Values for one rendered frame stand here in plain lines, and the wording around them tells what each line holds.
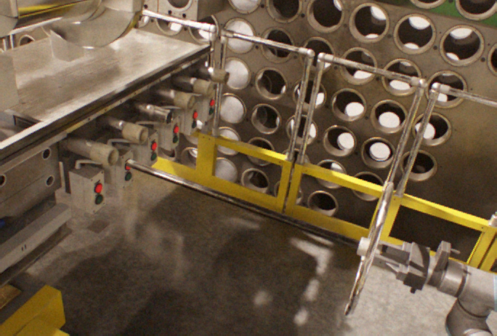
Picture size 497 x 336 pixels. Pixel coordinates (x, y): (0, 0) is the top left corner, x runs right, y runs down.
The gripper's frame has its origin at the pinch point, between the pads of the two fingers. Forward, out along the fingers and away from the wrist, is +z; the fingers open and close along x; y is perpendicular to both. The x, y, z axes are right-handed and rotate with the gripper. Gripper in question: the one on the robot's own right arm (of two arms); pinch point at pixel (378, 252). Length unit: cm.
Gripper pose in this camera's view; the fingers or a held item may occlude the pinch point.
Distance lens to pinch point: 130.1
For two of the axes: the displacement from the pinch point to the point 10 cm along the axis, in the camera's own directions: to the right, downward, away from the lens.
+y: -1.4, 8.5, 5.1
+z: -9.2, -3.0, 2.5
